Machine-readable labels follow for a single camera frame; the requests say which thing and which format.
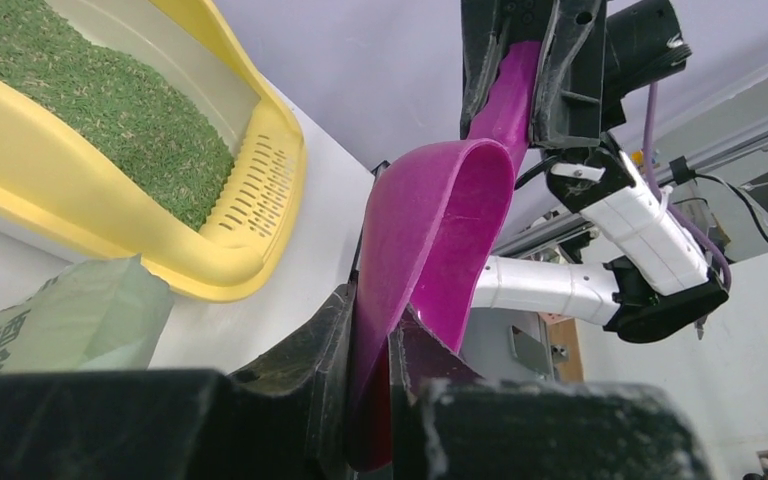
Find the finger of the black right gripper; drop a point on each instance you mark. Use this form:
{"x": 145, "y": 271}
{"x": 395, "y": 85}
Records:
{"x": 566, "y": 107}
{"x": 485, "y": 28}

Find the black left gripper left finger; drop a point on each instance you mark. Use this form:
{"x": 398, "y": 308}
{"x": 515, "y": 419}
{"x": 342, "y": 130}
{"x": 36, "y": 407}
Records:
{"x": 279, "y": 417}

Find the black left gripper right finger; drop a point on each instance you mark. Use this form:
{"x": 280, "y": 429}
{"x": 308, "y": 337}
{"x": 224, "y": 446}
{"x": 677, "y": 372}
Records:
{"x": 448, "y": 422}

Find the magenta plastic scoop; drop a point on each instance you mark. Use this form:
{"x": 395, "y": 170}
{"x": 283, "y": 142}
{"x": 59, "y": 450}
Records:
{"x": 431, "y": 221}

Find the green cat litter bag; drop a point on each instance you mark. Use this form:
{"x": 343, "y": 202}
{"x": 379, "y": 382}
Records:
{"x": 95, "y": 315}

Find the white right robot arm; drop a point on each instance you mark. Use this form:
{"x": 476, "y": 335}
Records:
{"x": 668, "y": 274}

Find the green litter in box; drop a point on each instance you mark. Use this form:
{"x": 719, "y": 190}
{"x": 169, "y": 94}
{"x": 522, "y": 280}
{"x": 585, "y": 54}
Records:
{"x": 152, "y": 132}

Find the yellow litter box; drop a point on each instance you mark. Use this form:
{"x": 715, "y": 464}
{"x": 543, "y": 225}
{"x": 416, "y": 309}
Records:
{"x": 58, "y": 186}

